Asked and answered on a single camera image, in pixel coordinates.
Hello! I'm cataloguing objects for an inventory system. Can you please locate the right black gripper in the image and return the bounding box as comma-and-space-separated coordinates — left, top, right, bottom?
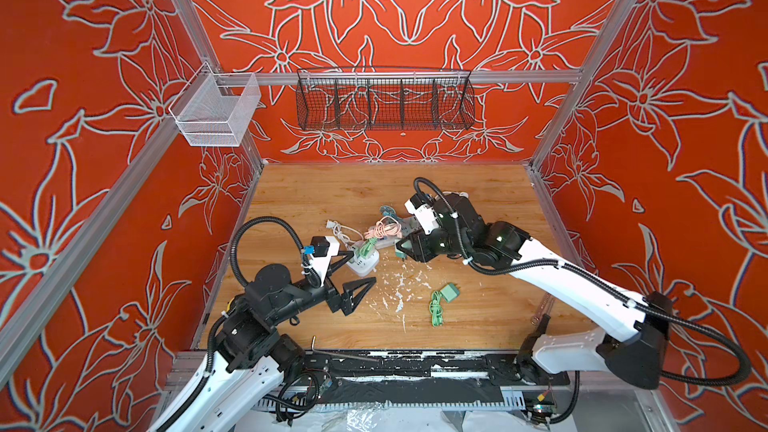
391, 223, 474, 262

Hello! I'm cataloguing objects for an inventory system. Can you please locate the clear plastic wall bin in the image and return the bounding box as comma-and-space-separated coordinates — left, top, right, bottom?
169, 62, 262, 147

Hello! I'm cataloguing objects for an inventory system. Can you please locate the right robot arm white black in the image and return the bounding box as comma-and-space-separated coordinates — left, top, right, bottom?
396, 177, 752, 390

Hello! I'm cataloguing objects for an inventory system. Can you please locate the black wire wall basket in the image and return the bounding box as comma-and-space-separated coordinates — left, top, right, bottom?
295, 66, 477, 132

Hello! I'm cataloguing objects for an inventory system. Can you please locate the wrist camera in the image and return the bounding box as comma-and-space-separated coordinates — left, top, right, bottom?
405, 193, 442, 235
301, 236, 341, 288

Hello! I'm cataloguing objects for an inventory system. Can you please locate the white square socket cube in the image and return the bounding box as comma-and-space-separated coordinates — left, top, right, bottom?
347, 248, 380, 277

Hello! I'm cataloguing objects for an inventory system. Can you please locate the white multicolour power strip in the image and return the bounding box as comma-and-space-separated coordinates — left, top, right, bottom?
364, 216, 418, 249

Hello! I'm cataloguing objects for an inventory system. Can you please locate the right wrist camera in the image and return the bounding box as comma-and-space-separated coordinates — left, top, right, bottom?
405, 193, 442, 235

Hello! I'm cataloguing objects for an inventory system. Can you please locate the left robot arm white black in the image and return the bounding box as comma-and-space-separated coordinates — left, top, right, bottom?
150, 216, 376, 431

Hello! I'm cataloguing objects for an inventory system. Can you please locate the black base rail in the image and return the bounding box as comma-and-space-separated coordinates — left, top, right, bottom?
263, 347, 571, 409

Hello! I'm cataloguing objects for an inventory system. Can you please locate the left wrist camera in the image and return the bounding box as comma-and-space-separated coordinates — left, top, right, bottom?
301, 236, 341, 288

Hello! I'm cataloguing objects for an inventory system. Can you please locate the green charger plug lower right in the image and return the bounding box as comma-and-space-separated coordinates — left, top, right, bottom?
439, 283, 460, 303

